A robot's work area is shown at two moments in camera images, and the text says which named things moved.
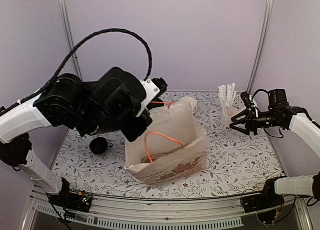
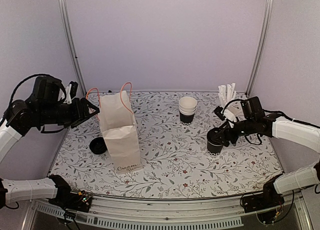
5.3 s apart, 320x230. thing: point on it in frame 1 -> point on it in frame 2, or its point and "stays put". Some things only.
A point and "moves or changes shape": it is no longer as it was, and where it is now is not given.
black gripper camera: (246, 98) -> (218, 111)
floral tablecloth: (235, 162) stays put
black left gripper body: (108, 125) -> (50, 113)
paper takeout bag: (174, 145) moves or changes shape
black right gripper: (251, 122) -> (226, 139)
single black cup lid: (156, 99) -> (213, 138)
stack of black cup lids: (98, 145) stays put
